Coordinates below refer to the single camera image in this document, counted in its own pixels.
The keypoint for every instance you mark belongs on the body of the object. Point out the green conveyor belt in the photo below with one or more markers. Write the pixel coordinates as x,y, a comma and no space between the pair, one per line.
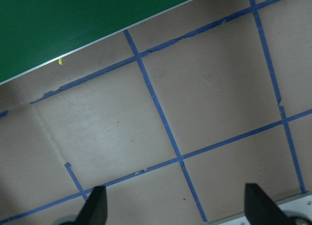
73,20

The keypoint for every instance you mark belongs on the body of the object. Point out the small yellow scrap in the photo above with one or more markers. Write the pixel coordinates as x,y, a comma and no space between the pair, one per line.
60,61

